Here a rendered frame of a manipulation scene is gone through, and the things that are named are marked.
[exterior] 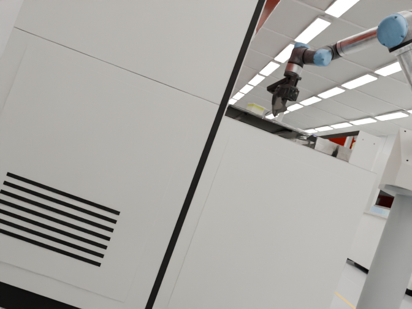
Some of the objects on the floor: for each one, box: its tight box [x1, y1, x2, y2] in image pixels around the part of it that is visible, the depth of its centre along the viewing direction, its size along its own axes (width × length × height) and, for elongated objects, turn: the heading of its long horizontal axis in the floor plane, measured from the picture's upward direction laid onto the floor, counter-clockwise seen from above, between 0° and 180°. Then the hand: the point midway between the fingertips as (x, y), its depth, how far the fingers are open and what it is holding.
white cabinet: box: [153, 116, 376, 309], centre depth 212 cm, size 64×96×82 cm, turn 89°
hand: (273, 114), depth 214 cm, fingers closed
